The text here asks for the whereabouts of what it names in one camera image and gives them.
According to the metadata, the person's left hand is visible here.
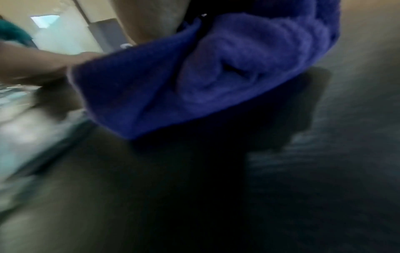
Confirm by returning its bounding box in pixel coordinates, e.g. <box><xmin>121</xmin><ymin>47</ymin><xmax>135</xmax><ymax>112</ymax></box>
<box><xmin>0</xmin><ymin>40</ymin><xmax>101</xmax><ymax>86</ymax></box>

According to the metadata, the person's right hand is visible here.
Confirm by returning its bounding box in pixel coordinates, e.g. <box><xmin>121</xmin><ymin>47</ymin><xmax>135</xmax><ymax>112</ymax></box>
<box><xmin>112</xmin><ymin>0</ymin><xmax>195</xmax><ymax>46</ymax></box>

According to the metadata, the purple cleaning cloth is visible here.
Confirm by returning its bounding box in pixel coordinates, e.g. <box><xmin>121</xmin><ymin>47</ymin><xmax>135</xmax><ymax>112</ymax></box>
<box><xmin>67</xmin><ymin>0</ymin><xmax>341</xmax><ymax>142</ymax></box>

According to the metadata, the black bench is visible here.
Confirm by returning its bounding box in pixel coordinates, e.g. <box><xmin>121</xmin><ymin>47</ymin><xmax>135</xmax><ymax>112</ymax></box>
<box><xmin>0</xmin><ymin>10</ymin><xmax>400</xmax><ymax>253</ymax></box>

